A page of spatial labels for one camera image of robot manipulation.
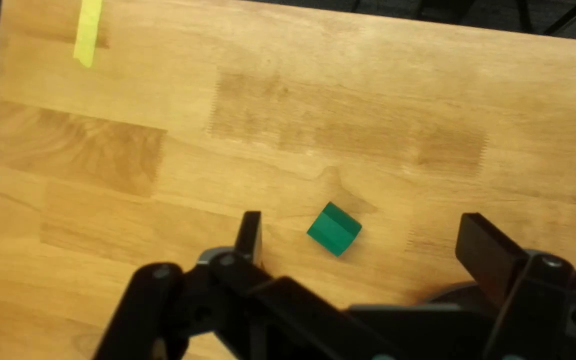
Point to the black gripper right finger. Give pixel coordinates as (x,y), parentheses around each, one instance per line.
(548,306)

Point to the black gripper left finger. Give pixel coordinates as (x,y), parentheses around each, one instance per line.
(221,312)

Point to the green block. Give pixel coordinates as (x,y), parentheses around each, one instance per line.
(333,230)

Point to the yellow tape strip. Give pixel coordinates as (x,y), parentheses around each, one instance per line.
(88,30)

